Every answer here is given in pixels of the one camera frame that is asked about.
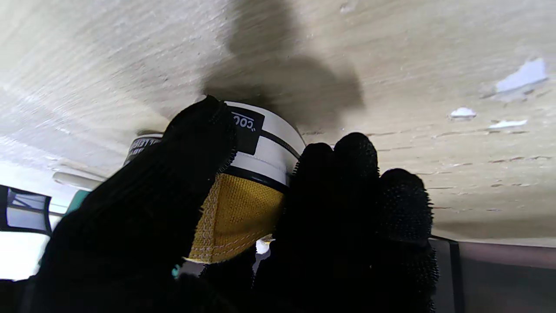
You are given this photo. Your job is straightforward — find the green plastic basin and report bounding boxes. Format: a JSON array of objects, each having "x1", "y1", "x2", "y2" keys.
[{"x1": 64, "y1": 189, "x2": 91, "y2": 216}]

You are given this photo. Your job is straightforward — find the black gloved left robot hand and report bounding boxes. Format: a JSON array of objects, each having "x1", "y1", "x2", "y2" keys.
[{"x1": 17, "y1": 96, "x2": 439, "y2": 313}]

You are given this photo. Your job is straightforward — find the yellow canvas sneaker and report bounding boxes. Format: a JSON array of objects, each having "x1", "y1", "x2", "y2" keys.
[
  {"x1": 124, "y1": 133, "x2": 165, "y2": 166},
  {"x1": 187, "y1": 101, "x2": 307, "y2": 265}
]

